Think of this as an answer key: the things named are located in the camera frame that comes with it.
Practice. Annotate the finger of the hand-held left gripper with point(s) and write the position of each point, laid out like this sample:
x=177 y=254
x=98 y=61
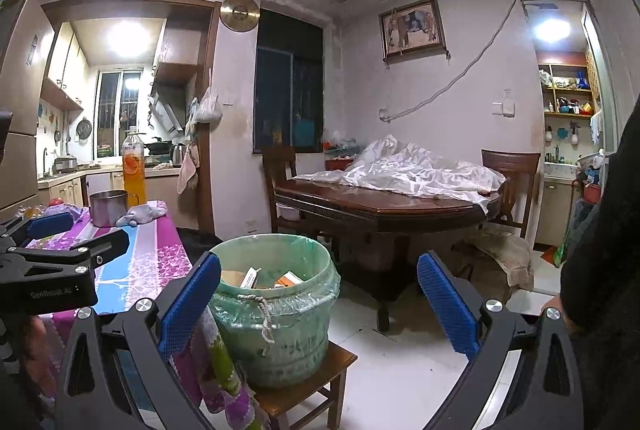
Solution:
x=50 y=225
x=107 y=247

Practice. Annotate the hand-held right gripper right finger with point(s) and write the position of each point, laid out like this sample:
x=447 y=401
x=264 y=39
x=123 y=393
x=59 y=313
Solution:
x=447 y=305

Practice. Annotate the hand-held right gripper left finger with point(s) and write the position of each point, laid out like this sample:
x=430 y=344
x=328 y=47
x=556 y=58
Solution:
x=190 y=302

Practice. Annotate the plastic bucket with green liner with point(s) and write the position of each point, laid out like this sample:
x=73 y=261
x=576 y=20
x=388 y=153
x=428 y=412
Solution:
x=280 y=342

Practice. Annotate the orange white cardboard box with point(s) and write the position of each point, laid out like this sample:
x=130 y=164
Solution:
x=289 y=281

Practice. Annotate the purple snack bag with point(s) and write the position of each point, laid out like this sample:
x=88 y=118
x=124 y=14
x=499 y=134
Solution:
x=65 y=212

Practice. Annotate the red apple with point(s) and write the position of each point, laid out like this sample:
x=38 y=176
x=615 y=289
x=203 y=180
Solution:
x=56 y=201

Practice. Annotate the purple floral tablecloth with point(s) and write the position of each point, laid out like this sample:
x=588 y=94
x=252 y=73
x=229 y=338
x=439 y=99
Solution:
x=150 y=255

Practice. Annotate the rice cooker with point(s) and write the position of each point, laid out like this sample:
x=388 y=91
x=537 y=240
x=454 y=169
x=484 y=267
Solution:
x=65 y=164

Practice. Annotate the cream kitchen base cabinets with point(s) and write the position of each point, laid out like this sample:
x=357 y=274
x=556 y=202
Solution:
x=100 y=185

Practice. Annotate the beige cloth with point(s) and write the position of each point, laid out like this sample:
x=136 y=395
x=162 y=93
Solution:
x=500 y=255

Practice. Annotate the orange juice bottle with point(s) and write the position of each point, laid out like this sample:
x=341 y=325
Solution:
x=134 y=170

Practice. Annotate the dark wooden dining table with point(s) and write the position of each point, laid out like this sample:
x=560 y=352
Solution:
x=380 y=230

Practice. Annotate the hanging metal colander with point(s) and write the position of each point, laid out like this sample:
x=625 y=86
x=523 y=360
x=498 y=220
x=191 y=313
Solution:
x=84 y=129

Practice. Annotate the pink hanging cloth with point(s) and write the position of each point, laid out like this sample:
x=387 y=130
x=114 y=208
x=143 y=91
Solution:
x=187 y=170

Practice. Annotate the black wok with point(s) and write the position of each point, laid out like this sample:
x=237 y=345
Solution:
x=159 y=146

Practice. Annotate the steel electric kettle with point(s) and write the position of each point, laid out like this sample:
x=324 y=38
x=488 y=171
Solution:
x=178 y=155

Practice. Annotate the grey refrigerator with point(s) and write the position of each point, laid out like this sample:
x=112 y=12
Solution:
x=20 y=100

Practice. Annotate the barred kitchen window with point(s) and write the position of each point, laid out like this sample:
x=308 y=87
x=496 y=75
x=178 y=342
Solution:
x=117 y=107

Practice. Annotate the white plastic sheet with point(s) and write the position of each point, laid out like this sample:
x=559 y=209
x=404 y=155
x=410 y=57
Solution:
x=415 y=172

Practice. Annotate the brown wooden stool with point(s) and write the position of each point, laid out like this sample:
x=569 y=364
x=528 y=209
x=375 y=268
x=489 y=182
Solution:
x=300 y=390

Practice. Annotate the dark wooden chair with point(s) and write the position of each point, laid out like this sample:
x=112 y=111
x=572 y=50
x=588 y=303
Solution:
x=277 y=170
x=510 y=170

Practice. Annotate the steel range hood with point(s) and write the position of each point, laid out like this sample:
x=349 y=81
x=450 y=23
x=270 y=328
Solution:
x=165 y=110

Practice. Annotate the person's dark clothing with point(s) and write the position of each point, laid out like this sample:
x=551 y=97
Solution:
x=605 y=260

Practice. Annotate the hanging clear plastic bag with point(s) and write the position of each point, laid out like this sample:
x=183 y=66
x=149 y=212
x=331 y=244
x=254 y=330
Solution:
x=207 y=107

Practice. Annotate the red basin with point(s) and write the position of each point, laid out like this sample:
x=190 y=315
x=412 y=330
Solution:
x=340 y=160

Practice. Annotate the bright ceiling light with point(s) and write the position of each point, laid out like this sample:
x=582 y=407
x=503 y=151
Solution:
x=127 y=38
x=552 y=30

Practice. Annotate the dark window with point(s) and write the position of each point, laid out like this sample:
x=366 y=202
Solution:
x=287 y=80

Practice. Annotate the cluttered storage shelf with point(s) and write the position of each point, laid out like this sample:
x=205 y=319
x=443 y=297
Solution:
x=567 y=90

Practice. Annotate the brass gong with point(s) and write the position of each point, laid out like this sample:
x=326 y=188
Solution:
x=239 y=13

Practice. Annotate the framed elephant picture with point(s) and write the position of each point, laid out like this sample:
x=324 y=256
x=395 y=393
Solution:
x=412 y=27

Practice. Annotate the cream wall cabinet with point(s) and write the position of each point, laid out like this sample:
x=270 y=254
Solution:
x=62 y=65
x=177 y=50

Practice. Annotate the white wall socket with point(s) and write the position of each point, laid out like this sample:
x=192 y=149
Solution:
x=503 y=105

